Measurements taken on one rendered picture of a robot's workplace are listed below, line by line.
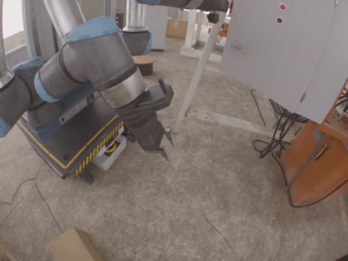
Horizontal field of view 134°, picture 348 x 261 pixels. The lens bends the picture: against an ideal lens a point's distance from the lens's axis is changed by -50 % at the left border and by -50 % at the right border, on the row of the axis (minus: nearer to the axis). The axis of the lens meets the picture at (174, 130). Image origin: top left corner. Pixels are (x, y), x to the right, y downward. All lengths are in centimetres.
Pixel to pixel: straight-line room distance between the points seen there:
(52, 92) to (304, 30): 76
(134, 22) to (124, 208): 103
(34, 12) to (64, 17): 42
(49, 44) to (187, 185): 116
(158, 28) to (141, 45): 272
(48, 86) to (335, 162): 128
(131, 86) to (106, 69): 5
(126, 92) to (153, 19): 334
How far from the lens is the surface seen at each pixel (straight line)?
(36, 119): 70
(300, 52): 64
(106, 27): 26
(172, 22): 624
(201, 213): 94
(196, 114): 111
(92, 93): 82
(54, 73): 30
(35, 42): 84
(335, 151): 113
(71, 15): 44
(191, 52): 353
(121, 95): 26
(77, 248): 82
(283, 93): 67
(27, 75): 62
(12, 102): 55
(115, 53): 25
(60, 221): 106
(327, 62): 70
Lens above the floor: 87
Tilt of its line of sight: 43 degrees down
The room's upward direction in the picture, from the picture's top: 8 degrees clockwise
